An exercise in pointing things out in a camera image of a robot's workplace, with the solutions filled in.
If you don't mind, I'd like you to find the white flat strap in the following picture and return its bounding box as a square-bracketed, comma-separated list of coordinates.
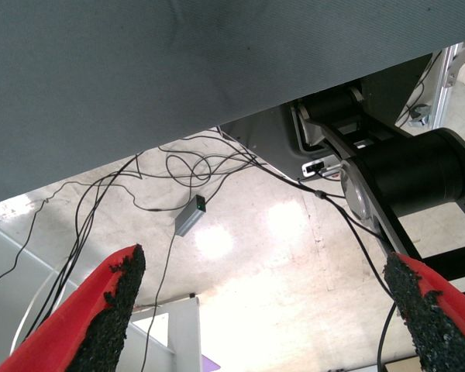
[10, 270, 63, 354]

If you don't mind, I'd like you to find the aluminium profile bar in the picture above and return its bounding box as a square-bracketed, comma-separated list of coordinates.
[429, 42, 465, 129]

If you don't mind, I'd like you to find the dark grey table cloth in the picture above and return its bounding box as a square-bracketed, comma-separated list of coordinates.
[0, 0, 465, 206]

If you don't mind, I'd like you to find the looped thin black floor cable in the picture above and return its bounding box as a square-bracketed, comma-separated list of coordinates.
[158, 135, 264, 191]

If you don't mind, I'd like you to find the thin black adapter lead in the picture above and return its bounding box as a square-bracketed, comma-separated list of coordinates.
[142, 231, 178, 372]

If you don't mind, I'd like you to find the brown cardboard box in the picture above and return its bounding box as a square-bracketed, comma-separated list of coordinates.
[383, 358, 424, 372]

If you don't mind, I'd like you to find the long thin black floor cable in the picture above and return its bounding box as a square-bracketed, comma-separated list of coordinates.
[216, 126, 398, 372]

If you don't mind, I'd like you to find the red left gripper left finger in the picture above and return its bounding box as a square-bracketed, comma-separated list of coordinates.
[0, 243, 146, 372]

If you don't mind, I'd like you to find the black adapter box cable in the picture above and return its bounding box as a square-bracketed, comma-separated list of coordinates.
[129, 176, 187, 212]

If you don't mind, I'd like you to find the small grey adapter box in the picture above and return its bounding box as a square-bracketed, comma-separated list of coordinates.
[174, 195, 208, 237]

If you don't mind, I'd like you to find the grey side panel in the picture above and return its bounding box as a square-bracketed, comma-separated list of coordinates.
[219, 104, 308, 183]

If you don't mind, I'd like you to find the small caster wheel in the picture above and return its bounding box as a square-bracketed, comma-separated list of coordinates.
[408, 104, 430, 128]

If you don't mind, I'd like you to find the white connector module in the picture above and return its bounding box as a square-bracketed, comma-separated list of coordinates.
[301, 157, 344, 181]

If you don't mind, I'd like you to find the white box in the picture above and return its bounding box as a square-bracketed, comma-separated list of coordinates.
[131, 294, 202, 372]

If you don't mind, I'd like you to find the black metal frame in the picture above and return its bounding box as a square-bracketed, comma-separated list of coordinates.
[286, 53, 465, 303]

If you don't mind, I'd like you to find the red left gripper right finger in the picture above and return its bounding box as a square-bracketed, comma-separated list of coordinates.
[383, 251, 465, 372]

